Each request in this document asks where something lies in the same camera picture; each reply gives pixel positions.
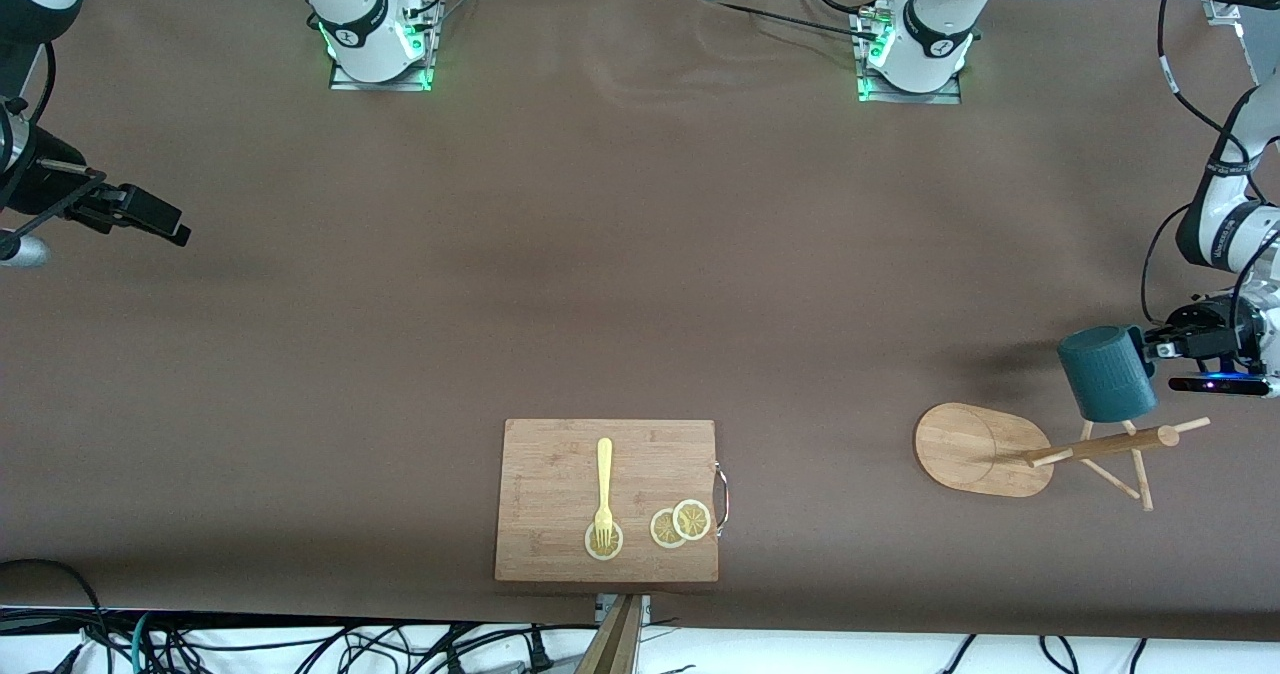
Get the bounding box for wooden beam with metal bracket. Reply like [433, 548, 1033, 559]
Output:
[575, 594, 651, 674]

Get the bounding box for yellow plastic fork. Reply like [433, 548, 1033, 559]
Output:
[593, 438, 615, 550]

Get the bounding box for long black table cable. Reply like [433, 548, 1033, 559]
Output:
[690, 0, 881, 45]

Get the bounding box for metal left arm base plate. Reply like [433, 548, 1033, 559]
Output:
[850, 9, 963, 105]

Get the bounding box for teal cup with handle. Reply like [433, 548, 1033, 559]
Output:
[1058, 325, 1159, 423]

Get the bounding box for black looped floor cable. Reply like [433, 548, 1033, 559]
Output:
[0, 558, 106, 674]

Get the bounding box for wooden cup rack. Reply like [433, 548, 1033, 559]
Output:
[914, 403, 1211, 512]

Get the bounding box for wooden cutting board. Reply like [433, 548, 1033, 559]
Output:
[494, 418, 730, 584]

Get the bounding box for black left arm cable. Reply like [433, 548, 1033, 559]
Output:
[1143, 0, 1280, 325]

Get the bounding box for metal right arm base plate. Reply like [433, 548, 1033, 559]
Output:
[329, 0, 444, 92]

